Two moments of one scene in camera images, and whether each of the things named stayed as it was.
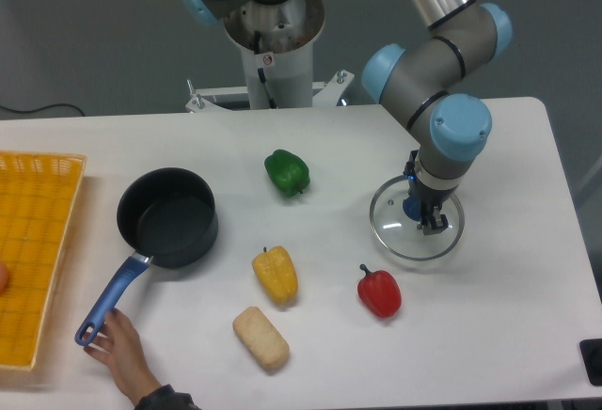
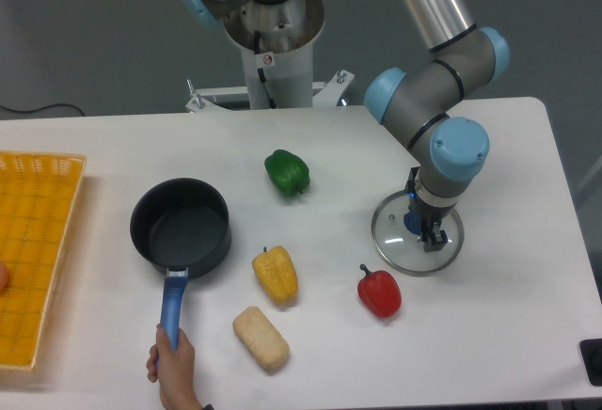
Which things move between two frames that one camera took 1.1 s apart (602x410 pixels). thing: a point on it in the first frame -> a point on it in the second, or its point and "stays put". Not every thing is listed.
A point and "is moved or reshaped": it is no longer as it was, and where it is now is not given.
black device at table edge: [592, 354] stays put
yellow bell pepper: [277, 271] stays put
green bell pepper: [287, 172] stays put
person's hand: [123, 352] -> [174, 370]
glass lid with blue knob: [400, 233] is moved or reshaped
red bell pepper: [380, 291] stays put
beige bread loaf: [261, 339] stays put
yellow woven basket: [39, 195] stays put
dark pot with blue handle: [168, 216] is moved or reshaped
